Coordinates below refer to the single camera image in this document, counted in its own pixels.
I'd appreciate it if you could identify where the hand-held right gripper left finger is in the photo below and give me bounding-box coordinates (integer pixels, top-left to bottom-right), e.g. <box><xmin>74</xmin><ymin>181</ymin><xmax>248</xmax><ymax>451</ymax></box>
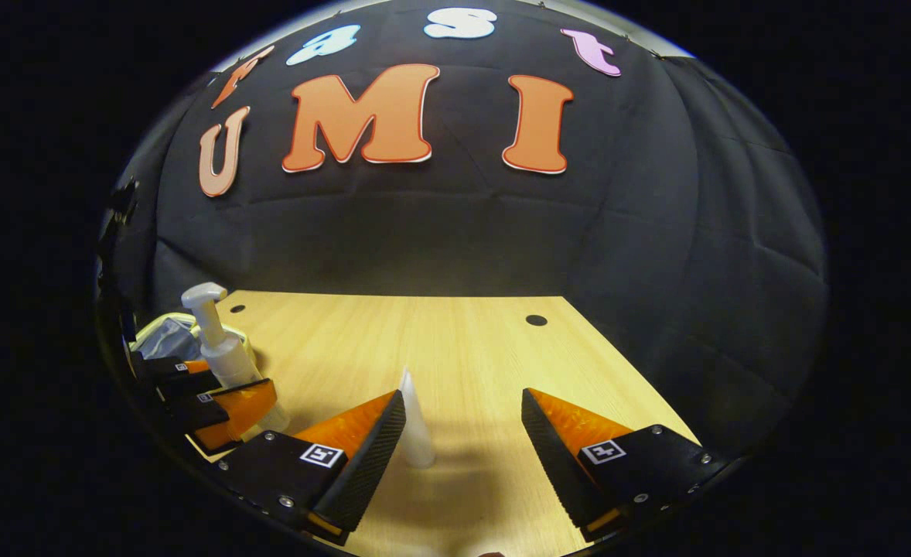
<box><xmin>206</xmin><ymin>389</ymin><xmax>408</xmax><ymax>546</ymax></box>

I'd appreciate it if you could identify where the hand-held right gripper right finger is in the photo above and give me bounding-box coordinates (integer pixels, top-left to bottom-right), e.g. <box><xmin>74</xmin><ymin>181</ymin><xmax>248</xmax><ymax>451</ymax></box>
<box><xmin>521</xmin><ymin>388</ymin><xmax>741</xmax><ymax>542</ymax></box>

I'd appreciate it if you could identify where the cream suitcase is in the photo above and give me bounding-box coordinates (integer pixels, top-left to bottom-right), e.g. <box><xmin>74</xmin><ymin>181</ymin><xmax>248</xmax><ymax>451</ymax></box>
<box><xmin>129</xmin><ymin>311</ymin><xmax>259</xmax><ymax>372</ymax></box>

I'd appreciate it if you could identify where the white pump bottle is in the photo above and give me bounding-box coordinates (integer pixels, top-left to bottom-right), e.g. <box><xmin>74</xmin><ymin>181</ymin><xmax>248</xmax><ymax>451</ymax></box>
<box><xmin>181</xmin><ymin>282</ymin><xmax>292</xmax><ymax>434</ymax></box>

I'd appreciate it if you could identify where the white squeeze tube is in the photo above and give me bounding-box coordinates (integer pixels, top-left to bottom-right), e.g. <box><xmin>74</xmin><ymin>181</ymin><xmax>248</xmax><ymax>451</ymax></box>
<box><xmin>397</xmin><ymin>367</ymin><xmax>437</xmax><ymax>470</ymax></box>

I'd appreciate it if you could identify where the black backdrop cloth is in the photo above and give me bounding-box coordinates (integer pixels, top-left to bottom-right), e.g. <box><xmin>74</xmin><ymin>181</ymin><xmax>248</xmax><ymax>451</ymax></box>
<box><xmin>98</xmin><ymin>0</ymin><xmax>829</xmax><ymax>457</ymax></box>

